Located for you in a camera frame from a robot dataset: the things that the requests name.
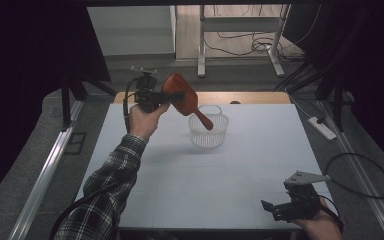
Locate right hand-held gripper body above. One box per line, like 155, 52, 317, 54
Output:
281, 170, 332, 222

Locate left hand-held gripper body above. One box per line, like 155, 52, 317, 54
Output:
130, 65, 168, 114

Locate brown wooden hairbrush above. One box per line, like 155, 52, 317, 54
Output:
161, 72, 215, 132

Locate white plastic basket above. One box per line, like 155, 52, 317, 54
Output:
188, 104, 230, 150

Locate person's left hand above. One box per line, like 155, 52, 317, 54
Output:
128, 102, 171, 144

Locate person's right hand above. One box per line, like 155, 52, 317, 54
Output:
291, 196, 344, 240

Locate white table cover sheet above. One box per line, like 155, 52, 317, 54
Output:
75, 102, 331, 231

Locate white cabinet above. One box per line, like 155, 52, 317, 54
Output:
87, 5, 177, 57

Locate white power strip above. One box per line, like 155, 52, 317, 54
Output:
307, 116, 338, 142

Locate black metal stand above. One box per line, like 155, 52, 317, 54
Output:
59, 71, 118, 129

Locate dark floor grate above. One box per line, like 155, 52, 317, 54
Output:
63, 131, 88, 156

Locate dark curtain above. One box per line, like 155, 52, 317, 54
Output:
0, 3, 112, 213
281, 3, 384, 168

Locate black tripod stand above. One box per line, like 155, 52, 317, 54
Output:
273, 49, 358, 133

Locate left hand-held gripper cable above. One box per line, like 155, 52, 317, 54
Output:
48, 77, 139, 240

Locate hand-held gripper cable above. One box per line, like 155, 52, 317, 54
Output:
48, 77, 139, 240
318, 193, 345, 234

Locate right hand-held gripper cable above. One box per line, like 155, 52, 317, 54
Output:
318, 193, 345, 234

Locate silver metal rail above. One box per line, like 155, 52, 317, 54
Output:
317, 99, 384, 240
8, 99, 85, 240

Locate black floor cable loop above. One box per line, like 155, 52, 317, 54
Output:
324, 152, 384, 200

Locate white power strip cord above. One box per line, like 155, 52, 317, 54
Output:
285, 87, 314, 120

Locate white metal desk frame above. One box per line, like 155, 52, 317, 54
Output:
197, 4, 292, 79

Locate tangle of black floor cables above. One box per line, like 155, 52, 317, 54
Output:
203, 4, 306, 63

